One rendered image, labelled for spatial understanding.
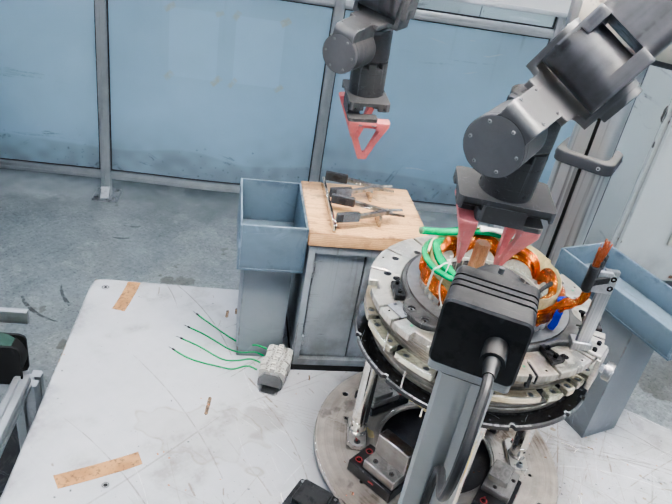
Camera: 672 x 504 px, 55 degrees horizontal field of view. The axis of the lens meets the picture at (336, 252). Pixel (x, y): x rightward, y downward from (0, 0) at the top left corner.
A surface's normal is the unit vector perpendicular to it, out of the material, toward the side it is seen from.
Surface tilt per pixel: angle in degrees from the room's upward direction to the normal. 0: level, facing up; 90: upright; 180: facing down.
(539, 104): 32
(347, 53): 94
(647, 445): 0
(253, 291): 90
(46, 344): 0
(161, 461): 0
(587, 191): 90
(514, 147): 94
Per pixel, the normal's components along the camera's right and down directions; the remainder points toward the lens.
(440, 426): -0.34, 0.44
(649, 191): 0.09, 0.52
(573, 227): -0.53, 0.37
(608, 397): 0.42, 0.52
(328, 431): 0.15, -0.85
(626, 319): -0.89, 0.10
